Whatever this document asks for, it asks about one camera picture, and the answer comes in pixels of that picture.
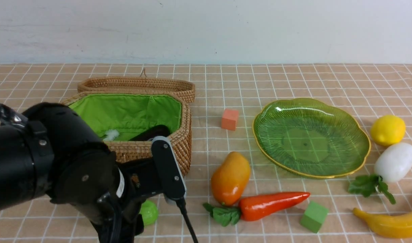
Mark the orange foam cube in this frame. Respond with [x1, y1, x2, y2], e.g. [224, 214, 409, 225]
[221, 109, 239, 131]

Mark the yellow lemon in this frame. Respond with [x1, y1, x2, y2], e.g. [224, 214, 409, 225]
[370, 115, 406, 147]

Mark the purple eggplant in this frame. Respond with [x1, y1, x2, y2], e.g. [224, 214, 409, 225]
[129, 125, 171, 141]

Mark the white radish with leaves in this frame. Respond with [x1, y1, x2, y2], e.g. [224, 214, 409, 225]
[347, 142, 412, 205]

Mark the wicker basket lid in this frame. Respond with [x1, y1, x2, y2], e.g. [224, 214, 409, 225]
[77, 69, 196, 103]

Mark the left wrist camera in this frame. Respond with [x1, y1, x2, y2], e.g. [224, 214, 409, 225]
[151, 136, 187, 208]

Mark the black camera cable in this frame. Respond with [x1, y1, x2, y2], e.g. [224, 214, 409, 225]
[176, 198, 199, 243]

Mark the yellow banana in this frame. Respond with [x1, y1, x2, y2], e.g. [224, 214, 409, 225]
[353, 208, 412, 239]

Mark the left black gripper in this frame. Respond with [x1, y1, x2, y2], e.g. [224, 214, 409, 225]
[92, 159, 162, 243]

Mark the orange carrot with leaves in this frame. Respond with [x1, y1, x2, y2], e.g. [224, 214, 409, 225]
[203, 192, 311, 227]

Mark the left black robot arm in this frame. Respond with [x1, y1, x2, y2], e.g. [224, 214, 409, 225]
[0, 103, 178, 243]

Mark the green foam cube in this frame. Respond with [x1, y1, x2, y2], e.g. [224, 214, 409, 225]
[300, 201, 329, 234]

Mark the woven wicker basket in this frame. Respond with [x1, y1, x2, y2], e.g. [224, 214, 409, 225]
[61, 92, 192, 176]

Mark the orange mango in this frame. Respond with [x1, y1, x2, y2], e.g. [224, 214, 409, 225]
[211, 151, 251, 206]

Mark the green glass leaf plate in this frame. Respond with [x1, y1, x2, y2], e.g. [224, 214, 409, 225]
[252, 98, 371, 179]

